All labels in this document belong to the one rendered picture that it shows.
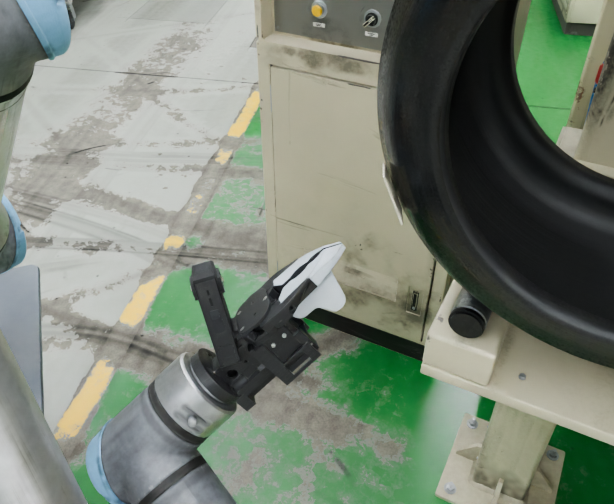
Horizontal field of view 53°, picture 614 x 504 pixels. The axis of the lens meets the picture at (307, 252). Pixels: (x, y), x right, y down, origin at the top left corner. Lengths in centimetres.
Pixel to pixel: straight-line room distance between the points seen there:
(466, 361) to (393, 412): 99
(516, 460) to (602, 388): 70
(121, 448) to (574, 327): 50
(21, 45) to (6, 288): 83
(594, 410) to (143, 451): 54
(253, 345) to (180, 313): 140
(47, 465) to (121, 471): 14
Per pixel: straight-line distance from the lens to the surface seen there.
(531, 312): 70
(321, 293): 67
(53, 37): 61
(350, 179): 158
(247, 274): 217
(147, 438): 71
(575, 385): 88
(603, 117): 101
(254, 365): 70
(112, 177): 279
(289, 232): 178
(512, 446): 153
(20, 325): 128
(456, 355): 81
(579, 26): 447
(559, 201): 93
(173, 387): 70
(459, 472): 171
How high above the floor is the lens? 144
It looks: 40 degrees down
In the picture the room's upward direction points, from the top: straight up
